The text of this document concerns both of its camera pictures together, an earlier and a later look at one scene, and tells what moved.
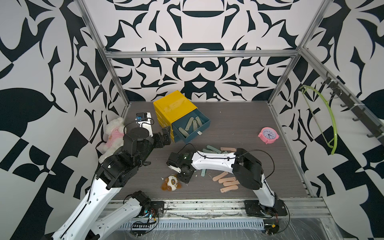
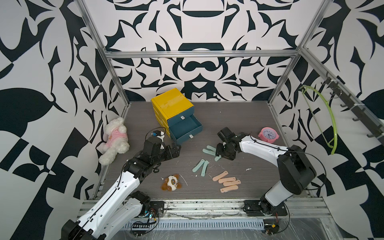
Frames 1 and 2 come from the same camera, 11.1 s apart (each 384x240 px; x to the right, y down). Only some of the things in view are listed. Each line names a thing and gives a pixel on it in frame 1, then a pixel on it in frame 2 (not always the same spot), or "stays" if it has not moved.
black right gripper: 182,179 -> 218,151
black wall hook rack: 350,103 stays
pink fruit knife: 226,179 stays
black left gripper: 160,143 -> 175,151
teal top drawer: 187,127 -> 177,118
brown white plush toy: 171,183 stays
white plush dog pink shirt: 114,131 stays
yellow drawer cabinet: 171,108 stays
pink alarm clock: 268,135 stays
